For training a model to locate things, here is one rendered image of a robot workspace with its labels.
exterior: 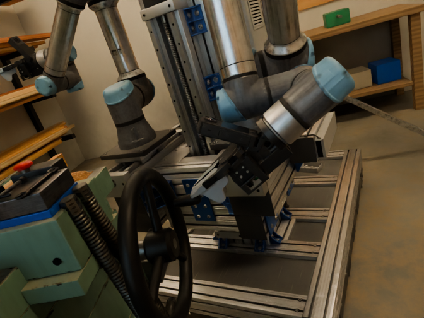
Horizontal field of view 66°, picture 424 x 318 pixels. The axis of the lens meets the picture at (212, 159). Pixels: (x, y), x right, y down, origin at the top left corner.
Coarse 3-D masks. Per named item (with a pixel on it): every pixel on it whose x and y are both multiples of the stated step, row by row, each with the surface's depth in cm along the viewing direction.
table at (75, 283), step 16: (96, 176) 77; (112, 224) 60; (0, 272) 48; (16, 272) 48; (80, 272) 48; (96, 272) 51; (0, 288) 45; (16, 288) 47; (32, 288) 47; (48, 288) 47; (64, 288) 47; (80, 288) 47; (0, 304) 44; (16, 304) 47; (32, 304) 48
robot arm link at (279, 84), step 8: (304, 64) 67; (288, 72) 65; (296, 72) 63; (272, 80) 64; (280, 80) 64; (288, 80) 63; (272, 88) 64; (280, 88) 63; (288, 88) 63; (272, 96) 64; (280, 96) 64
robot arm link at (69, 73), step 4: (68, 64) 133; (72, 64) 134; (68, 68) 133; (72, 68) 134; (76, 68) 136; (68, 72) 132; (72, 72) 134; (76, 72) 136; (68, 76) 130; (72, 76) 132; (76, 76) 135; (80, 76) 138; (68, 80) 130; (72, 80) 132; (76, 80) 135; (80, 80) 137; (72, 84) 133; (76, 84) 135; (80, 84) 137; (68, 88) 133; (72, 88) 135; (76, 88) 136; (80, 88) 137; (68, 92) 137
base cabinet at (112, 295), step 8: (144, 272) 89; (104, 288) 69; (112, 288) 72; (104, 296) 68; (112, 296) 71; (120, 296) 74; (96, 304) 65; (104, 304) 67; (112, 304) 70; (120, 304) 73; (96, 312) 64; (104, 312) 67; (112, 312) 70; (120, 312) 72; (128, 312) 76
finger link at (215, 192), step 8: (216, 168) 61; (208, 176) 62; (200, 184) 62; (216, 184) 62; (224, 184) 62; (192, 192) 65; (200, 192) 63; (208, 192) 63; (216, 192) 63; (216, 200) 64; (224, 200) 64
